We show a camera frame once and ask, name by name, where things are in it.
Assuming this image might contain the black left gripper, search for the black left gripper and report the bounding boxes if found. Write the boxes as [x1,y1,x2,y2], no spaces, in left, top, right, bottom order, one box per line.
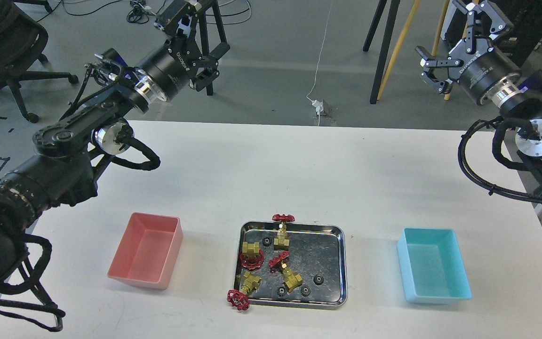
[137,0,230,102]

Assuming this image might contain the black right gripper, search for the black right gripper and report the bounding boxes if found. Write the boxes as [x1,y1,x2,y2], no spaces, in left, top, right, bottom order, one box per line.
[415,0,521,105]

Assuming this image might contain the brass valve red handle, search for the brass valve red handle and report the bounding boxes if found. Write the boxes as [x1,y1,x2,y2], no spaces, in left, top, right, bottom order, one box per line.
[239,241,264,271]
[226,272,262,311]
[272,214,295,251]
[268,250,303,292]

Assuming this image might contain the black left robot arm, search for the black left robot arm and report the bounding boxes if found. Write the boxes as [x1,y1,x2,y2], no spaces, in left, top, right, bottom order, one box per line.
[0,0,230,332]

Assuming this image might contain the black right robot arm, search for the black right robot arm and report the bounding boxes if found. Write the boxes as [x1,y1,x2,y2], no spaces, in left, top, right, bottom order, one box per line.
[415,0,542,205]

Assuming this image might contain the blue plastic box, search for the blue plastic box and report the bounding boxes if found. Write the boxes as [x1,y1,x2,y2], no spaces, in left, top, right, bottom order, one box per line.
[397,227,472,305]

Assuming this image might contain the pink plastic box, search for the pink plastic box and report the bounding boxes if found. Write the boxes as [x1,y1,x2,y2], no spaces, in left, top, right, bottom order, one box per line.
[107,212,183,290]

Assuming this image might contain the black tripod stand left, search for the black tripod stand left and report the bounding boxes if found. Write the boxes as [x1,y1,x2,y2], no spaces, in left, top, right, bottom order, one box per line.
[196,0,228,97]

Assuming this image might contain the wooden easel legs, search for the wooden easel legs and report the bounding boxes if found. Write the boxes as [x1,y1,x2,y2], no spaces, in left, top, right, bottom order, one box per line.
[371,0,450,101]

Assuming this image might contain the black tripod leg right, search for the black tripod leg right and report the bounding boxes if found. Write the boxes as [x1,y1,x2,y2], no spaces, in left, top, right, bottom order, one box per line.
[363,0,400,105]

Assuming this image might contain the black office chair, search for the black office chair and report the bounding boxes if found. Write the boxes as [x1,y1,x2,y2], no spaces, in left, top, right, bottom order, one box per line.
[0,0,78,124]

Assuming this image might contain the shiny metal tray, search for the shiny metal tray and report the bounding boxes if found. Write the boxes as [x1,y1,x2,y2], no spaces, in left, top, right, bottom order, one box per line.
[231,221,348,309]

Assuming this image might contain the black cables on floor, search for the black cables on floor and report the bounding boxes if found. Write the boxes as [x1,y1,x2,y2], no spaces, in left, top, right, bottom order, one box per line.
[40,0,252,25]

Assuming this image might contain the white power adapter with cable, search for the white power adapter with cable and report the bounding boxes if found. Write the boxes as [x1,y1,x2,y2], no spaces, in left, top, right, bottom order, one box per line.
[305,0,334,127]

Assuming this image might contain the brass valve top red handle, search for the brass valve top red handle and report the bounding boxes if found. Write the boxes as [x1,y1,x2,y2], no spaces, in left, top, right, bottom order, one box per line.
[272,214,295,251]

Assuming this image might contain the brass valve bottom red handle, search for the brass valve bottom red handle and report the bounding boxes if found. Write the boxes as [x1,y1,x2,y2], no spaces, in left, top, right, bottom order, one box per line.
[226,272,262,311]

